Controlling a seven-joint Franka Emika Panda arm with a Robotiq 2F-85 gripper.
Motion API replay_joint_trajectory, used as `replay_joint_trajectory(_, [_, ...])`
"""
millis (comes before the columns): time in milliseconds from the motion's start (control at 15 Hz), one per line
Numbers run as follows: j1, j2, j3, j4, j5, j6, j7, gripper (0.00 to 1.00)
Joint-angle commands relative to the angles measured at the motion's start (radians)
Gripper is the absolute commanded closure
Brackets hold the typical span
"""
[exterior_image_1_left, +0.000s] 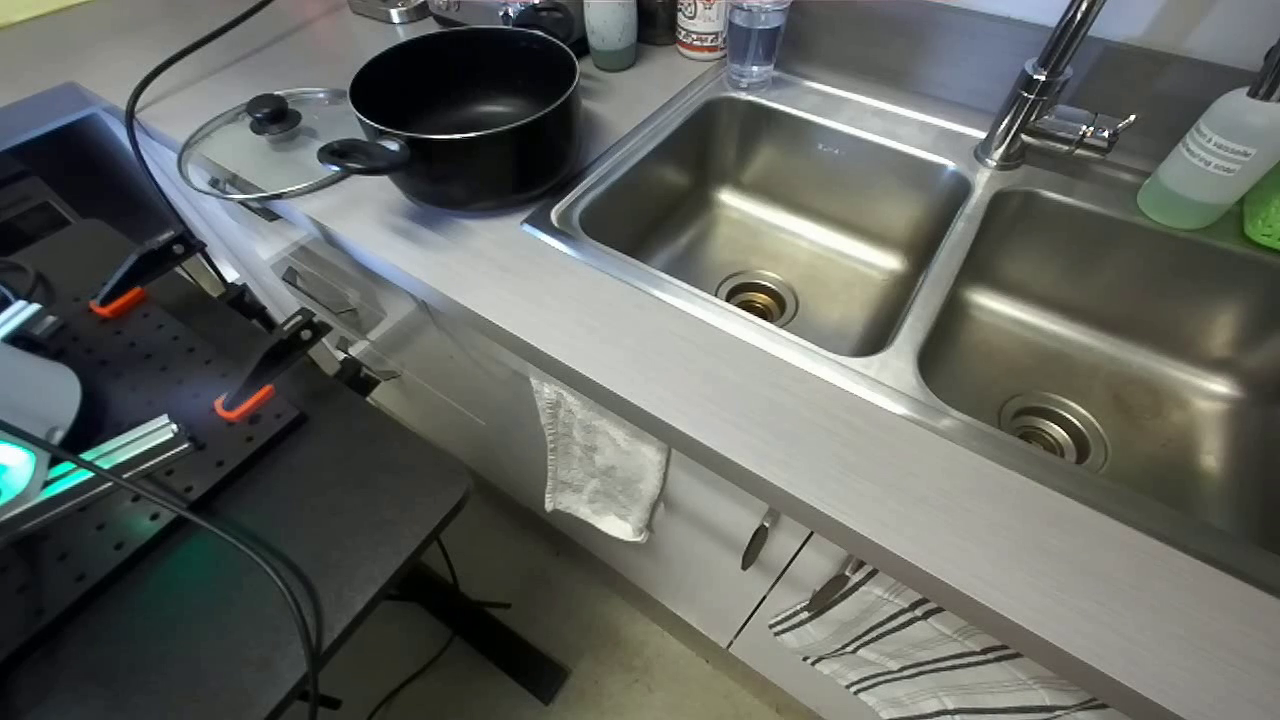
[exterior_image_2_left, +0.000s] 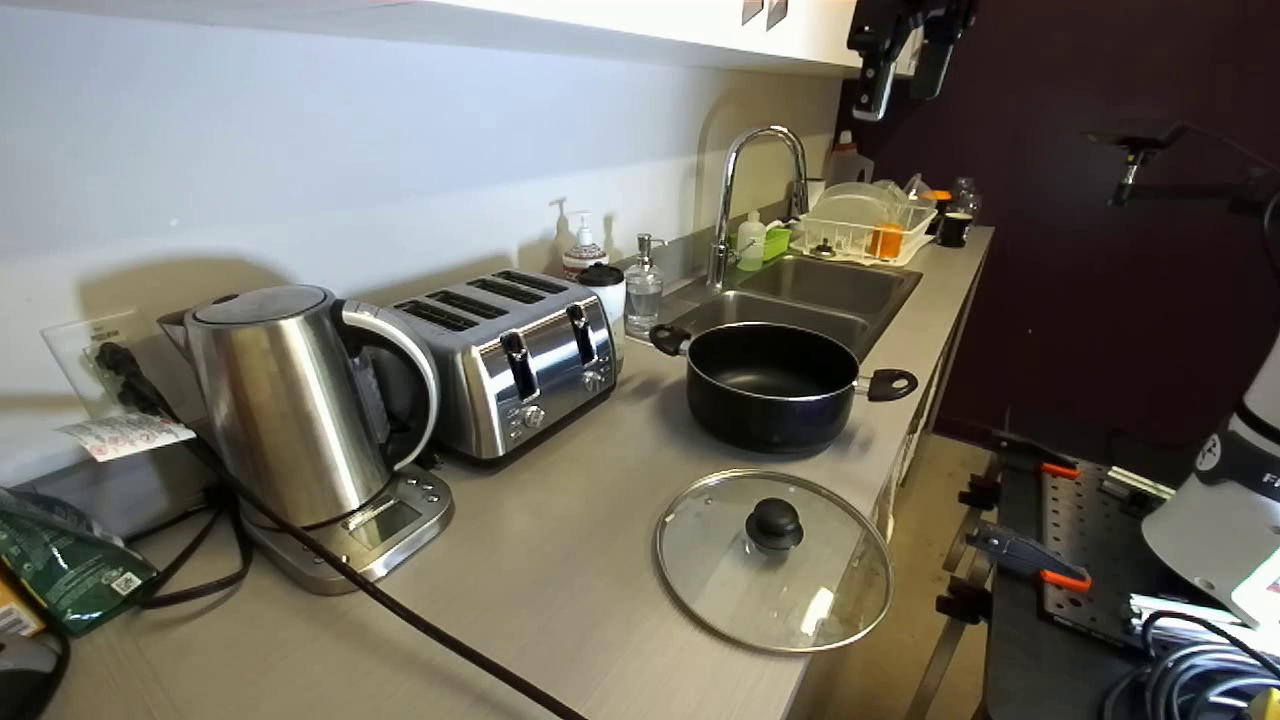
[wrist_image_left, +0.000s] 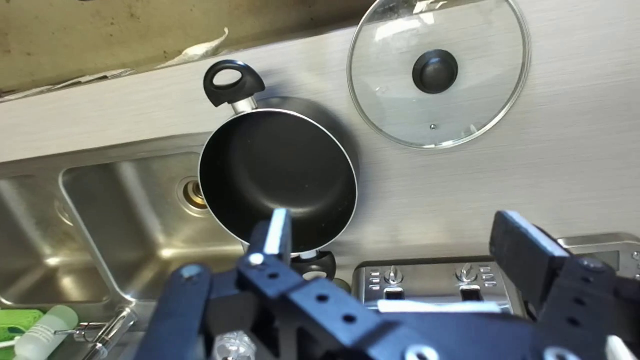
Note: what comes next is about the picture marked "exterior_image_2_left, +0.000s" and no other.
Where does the white plastic jug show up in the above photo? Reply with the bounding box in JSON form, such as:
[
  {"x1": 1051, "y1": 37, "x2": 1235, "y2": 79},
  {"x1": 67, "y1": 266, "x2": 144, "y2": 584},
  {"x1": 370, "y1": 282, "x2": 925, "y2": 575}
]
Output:
[{"x1": 825, "y1": 130, "x2": 876, "y2": 188}]

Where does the heap of clear plastic containers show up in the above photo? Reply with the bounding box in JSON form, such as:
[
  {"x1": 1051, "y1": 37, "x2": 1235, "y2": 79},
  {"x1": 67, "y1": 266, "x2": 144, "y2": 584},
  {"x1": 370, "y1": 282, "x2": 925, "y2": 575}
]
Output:
[{"x1": 808, "y1": 174, "x2": 938, "y2": 229}]

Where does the white dish rack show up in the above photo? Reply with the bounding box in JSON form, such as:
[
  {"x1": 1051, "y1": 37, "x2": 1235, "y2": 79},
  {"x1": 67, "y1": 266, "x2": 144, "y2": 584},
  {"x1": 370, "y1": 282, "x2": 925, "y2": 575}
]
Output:
[{"x1": 789, "y1": 198, "x2": 940, "y2": 268}]

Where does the chrome tap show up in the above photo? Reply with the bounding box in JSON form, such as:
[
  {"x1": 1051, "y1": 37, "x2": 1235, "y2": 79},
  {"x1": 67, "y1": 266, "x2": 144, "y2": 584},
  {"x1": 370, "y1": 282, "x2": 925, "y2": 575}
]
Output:
[{"x1": 706, "y1": 125, "x2": 812, "y2": 292}]

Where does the steel sink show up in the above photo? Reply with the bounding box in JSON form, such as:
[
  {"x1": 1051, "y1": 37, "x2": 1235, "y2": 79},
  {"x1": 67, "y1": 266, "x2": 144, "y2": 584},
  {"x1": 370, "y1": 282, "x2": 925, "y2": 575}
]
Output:
[{"x1": 660, "y1": 254, "x2": 924, "y2": 364}]

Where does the clear soap dispenser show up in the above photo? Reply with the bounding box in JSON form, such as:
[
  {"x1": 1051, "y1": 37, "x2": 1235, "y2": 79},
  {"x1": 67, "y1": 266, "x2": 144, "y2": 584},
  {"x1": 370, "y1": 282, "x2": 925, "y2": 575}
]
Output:
[{"x1": 623, "y1": 233, "x2": 667, "y2": 337}]

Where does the white patterned soap dispenser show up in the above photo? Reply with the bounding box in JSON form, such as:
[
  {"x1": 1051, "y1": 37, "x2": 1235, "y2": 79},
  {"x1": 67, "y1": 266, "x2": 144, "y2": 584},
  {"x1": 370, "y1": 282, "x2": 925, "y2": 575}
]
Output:
[{"x1": 561, "y1": 211, "x2": 610, "y2": 282}]

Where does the white mug with black lid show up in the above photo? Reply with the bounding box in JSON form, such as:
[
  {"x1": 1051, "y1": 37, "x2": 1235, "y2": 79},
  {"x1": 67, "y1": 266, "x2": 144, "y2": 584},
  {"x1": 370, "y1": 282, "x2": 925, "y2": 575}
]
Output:
[{"x1": 577, "y1": 262, "x2": 629, "y2": 373}]

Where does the black cooking pot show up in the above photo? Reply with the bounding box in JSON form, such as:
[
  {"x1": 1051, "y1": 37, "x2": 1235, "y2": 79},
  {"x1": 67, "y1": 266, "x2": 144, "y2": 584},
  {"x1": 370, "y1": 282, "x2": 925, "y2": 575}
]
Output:
[{"x1": 649, "y1": 321, "x2": 920, "y2": 457}]

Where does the black and orange clamp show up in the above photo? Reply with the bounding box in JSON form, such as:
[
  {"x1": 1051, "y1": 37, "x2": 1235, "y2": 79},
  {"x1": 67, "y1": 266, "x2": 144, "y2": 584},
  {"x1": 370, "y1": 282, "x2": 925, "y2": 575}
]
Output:
[{"x1": 988, "y1": 430, "x2": 1083, "y2": 482}]

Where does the steel four-slot toaster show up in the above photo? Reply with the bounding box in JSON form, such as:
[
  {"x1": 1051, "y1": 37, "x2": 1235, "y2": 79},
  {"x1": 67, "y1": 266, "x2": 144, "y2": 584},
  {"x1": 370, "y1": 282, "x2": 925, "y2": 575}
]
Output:
[{"x1": 384, "y1": 268, "x2": 624, "y2": 464}]

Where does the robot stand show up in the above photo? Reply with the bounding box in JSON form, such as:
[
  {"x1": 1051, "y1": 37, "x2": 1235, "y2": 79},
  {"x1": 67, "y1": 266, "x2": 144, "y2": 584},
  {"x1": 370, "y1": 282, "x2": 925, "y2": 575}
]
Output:
[{"x1": 935, "y1": 432, "x2": 1280, "y2": 720}]

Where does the blue and orange clamp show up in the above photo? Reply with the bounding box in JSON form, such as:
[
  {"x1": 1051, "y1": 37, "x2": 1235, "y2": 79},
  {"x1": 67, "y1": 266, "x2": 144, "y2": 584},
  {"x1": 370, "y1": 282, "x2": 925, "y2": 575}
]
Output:
[{"x1": 964, "y1": 519, "x2": 1094, "y2": 594}]

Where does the glass pot lid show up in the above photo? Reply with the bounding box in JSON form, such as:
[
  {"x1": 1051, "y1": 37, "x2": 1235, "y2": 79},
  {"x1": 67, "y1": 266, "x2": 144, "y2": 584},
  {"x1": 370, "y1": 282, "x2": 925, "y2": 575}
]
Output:
[{"x1": 655, "y1": 468, "x2": 895, "y2": 655}]

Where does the white paper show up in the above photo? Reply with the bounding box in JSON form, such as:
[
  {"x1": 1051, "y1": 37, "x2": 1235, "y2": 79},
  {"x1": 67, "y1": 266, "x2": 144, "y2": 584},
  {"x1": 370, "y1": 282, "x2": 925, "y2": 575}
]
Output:
[{"x1": 1128, "y1": 572, "x2": 1280, "y2": 663}]

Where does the steel kettle base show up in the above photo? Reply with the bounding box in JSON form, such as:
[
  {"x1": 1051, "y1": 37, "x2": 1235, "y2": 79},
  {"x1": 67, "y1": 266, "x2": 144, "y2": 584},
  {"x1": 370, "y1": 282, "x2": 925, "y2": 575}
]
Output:
[{"x1": 238, "y1": 464, "x2": 456, "y2": 597}]

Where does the steel electric kettle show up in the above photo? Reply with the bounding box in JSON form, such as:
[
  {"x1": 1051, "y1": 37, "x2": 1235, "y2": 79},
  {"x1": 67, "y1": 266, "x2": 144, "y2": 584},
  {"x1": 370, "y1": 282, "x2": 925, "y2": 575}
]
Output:
[{"x1": 157, "y1": 285, "x2": 442, "y2": 531}]

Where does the green packet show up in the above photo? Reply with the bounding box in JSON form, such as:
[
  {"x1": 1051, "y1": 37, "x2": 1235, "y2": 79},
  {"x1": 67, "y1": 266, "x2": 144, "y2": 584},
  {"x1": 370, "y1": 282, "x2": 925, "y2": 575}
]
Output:
[{"x1": 0, "y1": 486, "x2": 160, "y2": 639}]

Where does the yellow packet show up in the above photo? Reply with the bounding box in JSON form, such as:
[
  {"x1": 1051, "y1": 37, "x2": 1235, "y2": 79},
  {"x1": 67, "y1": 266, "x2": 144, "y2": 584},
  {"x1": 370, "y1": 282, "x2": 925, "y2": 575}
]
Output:
[{"x1": 0, "y1": 568, "x2": 47, "y2": 642}]

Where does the black rounded object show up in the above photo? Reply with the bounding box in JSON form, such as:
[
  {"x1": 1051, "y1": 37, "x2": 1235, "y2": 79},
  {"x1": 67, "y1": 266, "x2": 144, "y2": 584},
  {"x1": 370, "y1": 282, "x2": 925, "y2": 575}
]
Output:
[{"x1": 0, "y1": 628, "x2": 72, "y2": 720}]

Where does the camera on mount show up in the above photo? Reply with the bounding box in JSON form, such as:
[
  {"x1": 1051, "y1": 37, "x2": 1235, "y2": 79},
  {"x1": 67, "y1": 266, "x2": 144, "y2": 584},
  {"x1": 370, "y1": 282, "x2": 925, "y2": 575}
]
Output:
[{"x1": 1084, "y1": 120, "x2": 1280, "y2": 217}]

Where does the coil of grey cable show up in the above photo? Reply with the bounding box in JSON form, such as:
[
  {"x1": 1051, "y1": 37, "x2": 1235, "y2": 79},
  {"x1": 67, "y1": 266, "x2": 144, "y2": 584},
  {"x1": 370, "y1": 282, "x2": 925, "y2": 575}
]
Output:
[{"x1": 1098, "y1": 608, "x2": 1280, "y2": 720}]

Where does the black cable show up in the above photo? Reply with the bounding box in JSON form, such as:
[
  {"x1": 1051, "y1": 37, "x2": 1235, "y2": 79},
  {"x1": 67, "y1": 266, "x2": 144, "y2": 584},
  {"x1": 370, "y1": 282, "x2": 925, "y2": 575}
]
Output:
[
  {"x1": 94, "y1": 341, "x2": 591, "y2": 720},
  {"x1": 138, "y1": 486, "x2": 254, "y2": 612}
]

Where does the white cable tag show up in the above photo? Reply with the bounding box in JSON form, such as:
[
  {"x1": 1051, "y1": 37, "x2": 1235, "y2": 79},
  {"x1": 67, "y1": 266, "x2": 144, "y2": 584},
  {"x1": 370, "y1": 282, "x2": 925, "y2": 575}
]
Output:
[{"x1": 57, "y1": 412, "x2": 198, "y2": 464}]

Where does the wall socket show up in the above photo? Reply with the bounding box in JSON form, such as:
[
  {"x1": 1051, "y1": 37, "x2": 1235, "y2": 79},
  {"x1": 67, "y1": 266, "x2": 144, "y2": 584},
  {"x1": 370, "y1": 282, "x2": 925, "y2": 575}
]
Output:
[{"x1": 39, "y1": 309, "x2": 167, "y2": 418}]

